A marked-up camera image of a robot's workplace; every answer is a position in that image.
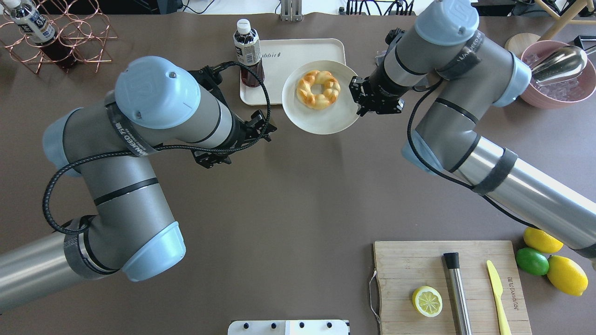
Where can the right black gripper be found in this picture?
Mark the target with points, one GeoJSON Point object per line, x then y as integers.
{"type": "Point", "coordinates": [384, 85]}

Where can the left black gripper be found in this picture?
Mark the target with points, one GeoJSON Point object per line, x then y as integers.
{"type": "Point", "coordinates": [241, 134]}

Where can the glazed ring donut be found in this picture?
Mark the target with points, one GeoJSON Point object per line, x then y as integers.
{"type": "Point", "coordinates": [318, 89]}

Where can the white round plate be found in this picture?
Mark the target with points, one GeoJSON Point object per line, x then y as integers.
{"type": "Point", "coordinates": [337, 117]}

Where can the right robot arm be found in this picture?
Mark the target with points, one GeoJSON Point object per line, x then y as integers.
{"type": "Point", "coordinates": [477, 74]}

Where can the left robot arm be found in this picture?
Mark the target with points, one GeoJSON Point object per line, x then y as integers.
{"type": "Point", "coordinates": [156, 106]}

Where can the cream rabbit tray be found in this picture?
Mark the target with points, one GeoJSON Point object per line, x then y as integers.
{"type": "Point", "coordinates": [281, 57]}

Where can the dark tea bottle on tray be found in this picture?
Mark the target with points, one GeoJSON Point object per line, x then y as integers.
{"type": "Point", "coordinates": [247, 43]}

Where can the round wooden stand base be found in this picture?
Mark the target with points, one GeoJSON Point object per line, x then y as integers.
{"type": "Point", "coordinates": [518, 43]}

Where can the bamboo cutting board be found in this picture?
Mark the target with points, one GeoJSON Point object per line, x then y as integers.
{"type": "Point", "coordinates": [403, 266]}

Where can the steel muddler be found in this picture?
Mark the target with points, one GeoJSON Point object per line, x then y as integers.
{"type": "Point", "coordinates": [457, 292]}

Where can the clear ice cubes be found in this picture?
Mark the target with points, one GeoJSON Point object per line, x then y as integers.
{"type": "Point", "coordinates": [558, 91]}

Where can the pink bowl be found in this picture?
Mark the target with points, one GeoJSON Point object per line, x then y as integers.
{"type": "Point", "coordinates": [586, 81]}

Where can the steel ice scoop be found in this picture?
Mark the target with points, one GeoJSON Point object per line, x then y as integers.
{"type": "Point", "coordinates": [563, 64]}

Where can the half lemon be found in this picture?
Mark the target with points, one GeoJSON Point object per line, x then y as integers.
{"type": "Point", "coordinates": [427, 301]}

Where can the upper yellow lemon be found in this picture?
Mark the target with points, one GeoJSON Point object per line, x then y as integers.
{"type": "Point", "coordinates": [541, 241]}

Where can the yellow lemon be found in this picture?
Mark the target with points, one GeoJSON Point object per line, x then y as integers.
{"type": "Point", "coordinates": [567, 276]}
{"type": "Point", "coordinates": [541, 241]}

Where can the green lime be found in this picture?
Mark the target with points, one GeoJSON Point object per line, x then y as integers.
{"type": "Point", "coordinates": [532, 261]}

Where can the dark tea bottle in rack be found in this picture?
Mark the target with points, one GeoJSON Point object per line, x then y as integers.
{"type": "Point", "coordinates": [37, 28]}

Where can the lower yellow lemon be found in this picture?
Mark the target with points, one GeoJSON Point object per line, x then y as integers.
{"type": "Point", "coordinates": [567, 276]}

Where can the yellow plastic knife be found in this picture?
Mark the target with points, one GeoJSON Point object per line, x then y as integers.
{"type": "Point", "coordinates": [498, 290]}

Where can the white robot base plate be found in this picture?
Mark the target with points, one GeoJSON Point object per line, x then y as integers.
{"type": "Point", "coordinates": [290, 327]}

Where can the copper wire bottle rack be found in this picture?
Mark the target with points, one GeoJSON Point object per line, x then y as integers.
{"type": "Point", "coordinates": [81, 26]}

